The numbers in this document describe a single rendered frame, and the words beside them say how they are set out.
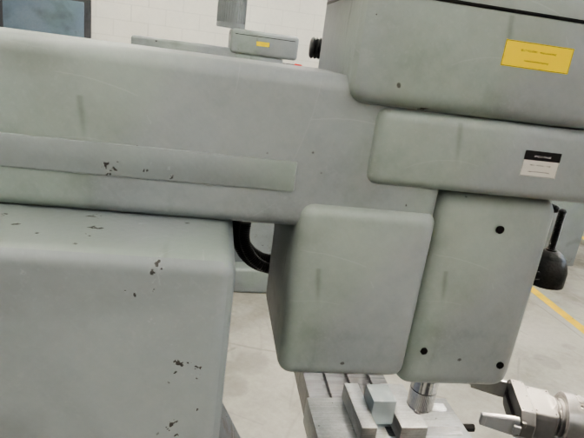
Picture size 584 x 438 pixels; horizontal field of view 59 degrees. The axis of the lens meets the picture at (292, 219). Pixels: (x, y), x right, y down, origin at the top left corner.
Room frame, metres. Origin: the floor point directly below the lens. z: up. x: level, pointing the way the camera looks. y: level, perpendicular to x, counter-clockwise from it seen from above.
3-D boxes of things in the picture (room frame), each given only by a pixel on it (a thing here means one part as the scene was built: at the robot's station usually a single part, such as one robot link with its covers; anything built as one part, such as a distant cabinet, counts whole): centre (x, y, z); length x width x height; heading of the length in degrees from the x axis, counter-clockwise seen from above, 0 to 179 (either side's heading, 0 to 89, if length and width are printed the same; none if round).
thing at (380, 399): (0.96, -0.24, 1.07); 0.06 x 0.05 x 0.06; 11
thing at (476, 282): (0.79, -0.27, 1.47); 0.21 x 0.19 x 0.32; 10
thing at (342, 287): (0.76, -0.08, 1.47); 0.24 x 0.19 x 0.26; 10
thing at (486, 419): (0.72, -0.38, 1.24); 0.06 x 0.02 x 0.03; 81
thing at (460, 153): (0.79, -0.23, 1.68); 0.34 x 0.24 x 0.10; 100
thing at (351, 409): (0.97, -0.27, 1.01); 0.35 x 0.15 x 0.11; 101
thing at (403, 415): (0.97, -0.30, 1.05); 0.15 x 0.06 x 0.04; 11
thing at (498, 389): (0.83, -0.40, 1.24); 0.06 x 0.02 x 0.03; 81
